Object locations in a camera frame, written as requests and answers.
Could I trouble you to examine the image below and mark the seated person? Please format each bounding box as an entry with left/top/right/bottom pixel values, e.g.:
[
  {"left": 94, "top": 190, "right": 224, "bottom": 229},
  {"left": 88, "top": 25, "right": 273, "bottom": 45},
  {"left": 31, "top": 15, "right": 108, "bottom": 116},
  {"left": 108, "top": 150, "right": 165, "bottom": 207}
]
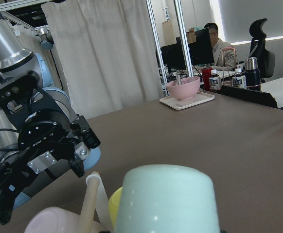
[{"left": 204, "top": 22, "right": 235, "bottom": 71}]

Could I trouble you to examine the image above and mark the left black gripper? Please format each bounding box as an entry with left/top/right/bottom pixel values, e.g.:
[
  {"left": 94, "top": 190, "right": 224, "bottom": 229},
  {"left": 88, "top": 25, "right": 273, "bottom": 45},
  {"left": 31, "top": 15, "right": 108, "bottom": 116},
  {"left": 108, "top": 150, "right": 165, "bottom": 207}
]
[{"left": 0, "top": 109, "right": 101, "bottom": 225}]

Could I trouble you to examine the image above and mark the mint green cup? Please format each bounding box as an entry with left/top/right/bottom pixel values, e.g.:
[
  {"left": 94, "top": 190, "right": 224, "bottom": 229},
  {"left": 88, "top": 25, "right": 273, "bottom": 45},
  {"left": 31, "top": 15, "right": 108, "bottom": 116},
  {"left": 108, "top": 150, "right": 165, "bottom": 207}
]
[{"left": 115, "top": 165, "right": 220, "bottom": 233}]

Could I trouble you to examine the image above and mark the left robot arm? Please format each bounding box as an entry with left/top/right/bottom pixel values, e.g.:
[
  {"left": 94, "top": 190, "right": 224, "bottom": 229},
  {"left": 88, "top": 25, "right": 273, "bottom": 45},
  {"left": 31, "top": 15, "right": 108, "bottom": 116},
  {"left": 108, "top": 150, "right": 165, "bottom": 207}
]
[{"left": 0, "top": 11, "right": 101, "bottom": 225}]

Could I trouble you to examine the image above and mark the white wire cup holder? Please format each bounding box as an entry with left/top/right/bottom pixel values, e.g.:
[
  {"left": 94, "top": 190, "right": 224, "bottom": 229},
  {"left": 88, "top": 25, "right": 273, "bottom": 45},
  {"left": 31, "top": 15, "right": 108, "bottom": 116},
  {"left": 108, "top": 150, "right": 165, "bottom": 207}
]
[{"left": 77, "top": 171, "right": 114, "bottom": 233}]

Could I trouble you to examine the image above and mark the yellow cup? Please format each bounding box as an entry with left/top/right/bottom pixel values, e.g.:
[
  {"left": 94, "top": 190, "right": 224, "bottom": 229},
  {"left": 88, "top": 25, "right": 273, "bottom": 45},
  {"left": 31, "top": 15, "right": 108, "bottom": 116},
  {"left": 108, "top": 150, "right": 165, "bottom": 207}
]
[{"left": 108, "top": 187, "right": 123, "bottom": 228}]

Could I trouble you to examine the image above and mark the black office chair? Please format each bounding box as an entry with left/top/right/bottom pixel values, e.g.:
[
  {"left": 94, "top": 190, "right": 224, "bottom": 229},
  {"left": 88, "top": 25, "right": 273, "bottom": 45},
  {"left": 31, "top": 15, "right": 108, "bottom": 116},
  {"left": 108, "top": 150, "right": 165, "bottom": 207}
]
[{"left": 249, "top": 18, "right": 275, "bottom": 83}]

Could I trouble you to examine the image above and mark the black thermos bottle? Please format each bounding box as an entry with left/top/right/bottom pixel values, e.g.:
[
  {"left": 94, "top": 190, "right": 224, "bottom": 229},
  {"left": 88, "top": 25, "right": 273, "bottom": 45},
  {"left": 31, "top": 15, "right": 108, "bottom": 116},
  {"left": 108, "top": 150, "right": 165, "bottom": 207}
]
[{"left": 244, "top": 57, "right": 261, "bottom": 91}]

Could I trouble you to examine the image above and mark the cream tray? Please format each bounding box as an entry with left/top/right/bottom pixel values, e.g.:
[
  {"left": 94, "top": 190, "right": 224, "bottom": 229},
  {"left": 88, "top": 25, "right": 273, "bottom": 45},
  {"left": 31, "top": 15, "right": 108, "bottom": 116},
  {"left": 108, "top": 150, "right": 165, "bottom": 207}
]
[{"left": 159, "top": 91, "right": 215, "bottom": 110}]

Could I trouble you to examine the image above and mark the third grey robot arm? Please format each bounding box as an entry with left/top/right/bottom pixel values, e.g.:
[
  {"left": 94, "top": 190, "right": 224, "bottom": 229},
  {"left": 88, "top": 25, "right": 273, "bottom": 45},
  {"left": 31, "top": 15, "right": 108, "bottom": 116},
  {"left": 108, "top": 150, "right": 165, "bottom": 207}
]
[{"left": 37, "top": 27, "right": 54, "bottom": 50}]

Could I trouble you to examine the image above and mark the labelled drink bottle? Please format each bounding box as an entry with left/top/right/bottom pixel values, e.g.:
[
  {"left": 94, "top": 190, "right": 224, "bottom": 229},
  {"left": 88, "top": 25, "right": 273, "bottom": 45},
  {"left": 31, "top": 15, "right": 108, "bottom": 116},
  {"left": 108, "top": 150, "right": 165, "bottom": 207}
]
[
  {"left": 232, "top": 68, "right": 247, "bottom": 89},
  {"left": 209, "top": 69, "right": 221, "bottom": 91}
]

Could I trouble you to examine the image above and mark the black monitor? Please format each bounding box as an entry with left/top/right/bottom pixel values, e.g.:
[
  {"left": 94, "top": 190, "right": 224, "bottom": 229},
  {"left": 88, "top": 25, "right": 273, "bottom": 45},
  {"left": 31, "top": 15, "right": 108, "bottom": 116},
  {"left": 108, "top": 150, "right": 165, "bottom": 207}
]
[{"left": 161, "top": 28, "right": 214, "bottom": 70}]

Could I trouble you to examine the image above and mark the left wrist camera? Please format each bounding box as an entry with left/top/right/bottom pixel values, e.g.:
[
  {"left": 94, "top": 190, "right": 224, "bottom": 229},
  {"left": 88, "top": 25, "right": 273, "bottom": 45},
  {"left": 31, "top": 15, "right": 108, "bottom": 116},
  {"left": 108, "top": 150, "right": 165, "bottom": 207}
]
[{"left": 0, "top": 70, "right": 40, "bottom": 109}]

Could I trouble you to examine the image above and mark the pink bowl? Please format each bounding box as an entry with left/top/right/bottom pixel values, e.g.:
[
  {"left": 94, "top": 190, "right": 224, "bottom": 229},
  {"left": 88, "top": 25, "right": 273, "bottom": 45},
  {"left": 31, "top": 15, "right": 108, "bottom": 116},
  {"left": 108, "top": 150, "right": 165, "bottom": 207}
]
[{"left": 166, "top": 76, "right": 200, "bottom": 100}]

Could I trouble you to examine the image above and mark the red cup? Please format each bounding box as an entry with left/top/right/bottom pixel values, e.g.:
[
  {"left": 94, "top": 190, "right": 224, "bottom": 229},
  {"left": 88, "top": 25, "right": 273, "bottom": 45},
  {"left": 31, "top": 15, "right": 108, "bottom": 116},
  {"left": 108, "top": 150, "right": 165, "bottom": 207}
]
[{"left": 201, "top": 67, "right": 212, "bottom": 91}]

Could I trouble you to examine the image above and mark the white curtain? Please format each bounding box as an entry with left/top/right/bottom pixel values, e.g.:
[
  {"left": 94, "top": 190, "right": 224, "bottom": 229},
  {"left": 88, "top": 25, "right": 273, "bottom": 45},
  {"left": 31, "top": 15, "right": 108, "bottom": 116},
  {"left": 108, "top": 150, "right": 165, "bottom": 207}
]
[{"left": 41, "top": 0, "right": 163, "bottom": 119}]

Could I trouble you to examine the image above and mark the pink cup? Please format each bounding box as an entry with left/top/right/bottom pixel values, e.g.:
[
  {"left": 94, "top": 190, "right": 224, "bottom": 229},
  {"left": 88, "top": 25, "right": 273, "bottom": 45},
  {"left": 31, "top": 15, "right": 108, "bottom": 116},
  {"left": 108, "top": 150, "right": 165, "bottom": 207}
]
[{"left": 24, "top": 207, "right": 106, "bottom": 233}]

